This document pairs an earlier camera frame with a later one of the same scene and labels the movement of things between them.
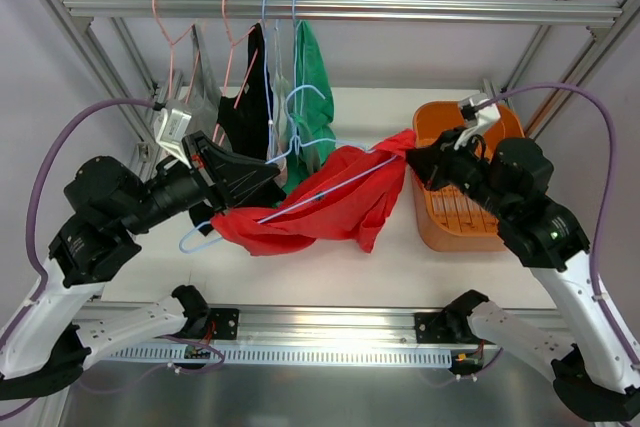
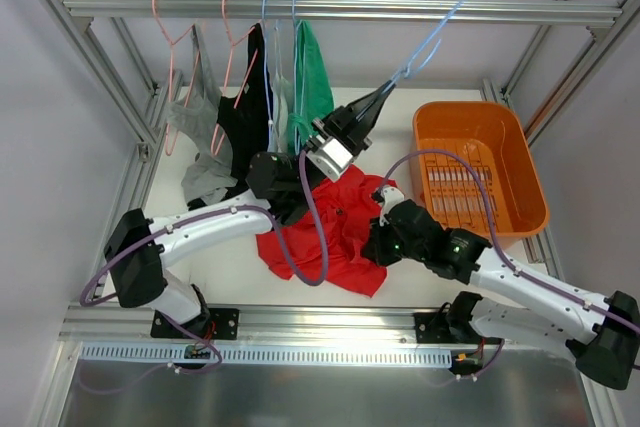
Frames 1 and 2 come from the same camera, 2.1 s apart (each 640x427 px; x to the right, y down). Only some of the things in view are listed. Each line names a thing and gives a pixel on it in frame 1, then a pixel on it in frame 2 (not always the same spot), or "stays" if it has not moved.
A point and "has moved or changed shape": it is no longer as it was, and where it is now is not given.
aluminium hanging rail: [371, 9] stays
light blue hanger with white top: [267, 80] stays
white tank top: [278, 133] stays
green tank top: [313, 141] stays
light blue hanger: [291, 148] → [409, 70]
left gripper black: [209, 173] → [345, 123]
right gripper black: [435, 158] → [382, 245]
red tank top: [347, 196] has moved or changed shape
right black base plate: [431, 328] stays
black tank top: [246, 125] stays
